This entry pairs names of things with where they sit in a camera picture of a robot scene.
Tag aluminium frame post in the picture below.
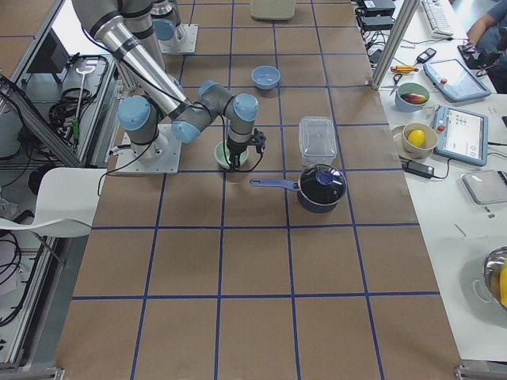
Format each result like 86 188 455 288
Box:
371 0 419 90

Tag scissors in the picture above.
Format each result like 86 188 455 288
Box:
390 73 402 95

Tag white chair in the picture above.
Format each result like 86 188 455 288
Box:
1 167 106 238

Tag black power adapter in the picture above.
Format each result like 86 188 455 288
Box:
402 161 434 179

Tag orange handled tool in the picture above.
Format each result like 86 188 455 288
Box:
390 65 419 74

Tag cream bowl with lemon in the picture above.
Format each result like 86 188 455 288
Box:
391 123 438 160

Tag clear plastic container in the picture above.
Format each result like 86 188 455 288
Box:
299 116 337 166

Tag green bowl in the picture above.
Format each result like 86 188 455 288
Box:
214 141 249 169

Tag teach pendant near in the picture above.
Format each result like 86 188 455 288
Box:
433 105 489 167

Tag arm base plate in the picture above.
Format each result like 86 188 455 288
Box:
114 123 181 175
154 21 198 55

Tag cream toaster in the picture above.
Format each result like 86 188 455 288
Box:
250 0 295 21

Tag blue saucepan with lid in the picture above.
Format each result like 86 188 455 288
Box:
250 164 347 213

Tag steel bowl with banana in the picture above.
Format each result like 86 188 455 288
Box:
482 246 506 309

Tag blue fruit bowl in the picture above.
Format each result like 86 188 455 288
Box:
395 82 430 112

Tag teach pendant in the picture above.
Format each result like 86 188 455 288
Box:
423 59 491 102
433 105 489 167

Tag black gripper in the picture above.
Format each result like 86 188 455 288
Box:
227 127 266 171

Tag teach pendant far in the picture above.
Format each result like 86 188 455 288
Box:
423 59 491 102

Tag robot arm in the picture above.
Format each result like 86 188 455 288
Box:
73 1 265 171
151 0 181 42

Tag grey kitchen scale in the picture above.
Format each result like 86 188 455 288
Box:
460 170 506 205

